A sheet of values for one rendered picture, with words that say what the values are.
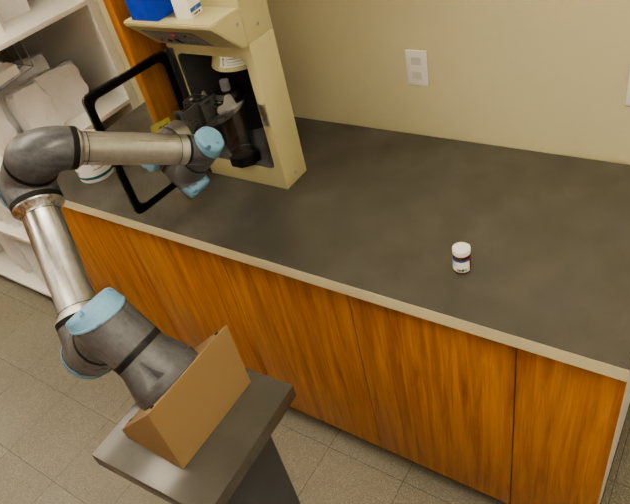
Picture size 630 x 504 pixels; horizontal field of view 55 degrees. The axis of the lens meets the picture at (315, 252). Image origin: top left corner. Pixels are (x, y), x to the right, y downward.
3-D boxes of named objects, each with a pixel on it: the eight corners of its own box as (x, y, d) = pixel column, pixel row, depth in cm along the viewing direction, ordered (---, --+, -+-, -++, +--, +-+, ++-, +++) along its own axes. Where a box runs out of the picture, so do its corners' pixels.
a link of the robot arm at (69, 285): (85, 373, 119) (-6, 140, 130) (69, 392, 130) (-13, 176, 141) (141, 353, 126) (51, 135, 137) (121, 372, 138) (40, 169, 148)
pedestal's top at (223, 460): (212, 526, 115) (206, 517, 113) (98, 464, 131) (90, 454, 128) (296, 395, 134) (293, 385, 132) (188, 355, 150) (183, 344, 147)
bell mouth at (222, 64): (235, 43, 187) (230, 26, 183) (281, 47, 178) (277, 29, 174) (199, 70, 177) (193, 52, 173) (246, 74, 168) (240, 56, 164)
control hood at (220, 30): (163, 39, 175) (150, 4, 168) (249, 45, 158) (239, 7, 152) (135, 56, 168) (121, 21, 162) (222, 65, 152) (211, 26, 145)
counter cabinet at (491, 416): (215, 255, 323) (155, 104, 265) (635, 386, 219) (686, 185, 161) (127, 344, 285) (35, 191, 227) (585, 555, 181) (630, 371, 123)
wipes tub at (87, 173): (99, 161, 227) (82, 126, 217) (122, 166, 220) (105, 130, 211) (73, 180, 220) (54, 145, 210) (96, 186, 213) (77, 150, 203)
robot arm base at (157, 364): (163, 396, 110) (122, 360, 109) (134, 420, 121) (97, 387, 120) (208, 342, 121) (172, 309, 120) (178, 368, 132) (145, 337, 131)
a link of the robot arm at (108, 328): (122, 360, 112) (67, 311, 110) (104, 380, 122) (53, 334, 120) (164, 318, 119) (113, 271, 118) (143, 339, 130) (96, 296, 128)
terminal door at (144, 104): (207, 163, 200) (165, 48, 174) (138, 216, 184) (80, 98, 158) (205, 163, 201) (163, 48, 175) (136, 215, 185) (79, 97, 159)
